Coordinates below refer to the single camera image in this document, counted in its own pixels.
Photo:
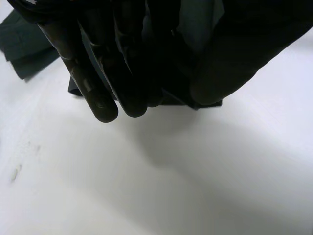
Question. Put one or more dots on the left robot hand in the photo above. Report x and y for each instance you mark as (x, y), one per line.
(102, 105)

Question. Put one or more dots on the dark blue cloth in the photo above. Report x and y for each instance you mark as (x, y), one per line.
(24, 49)

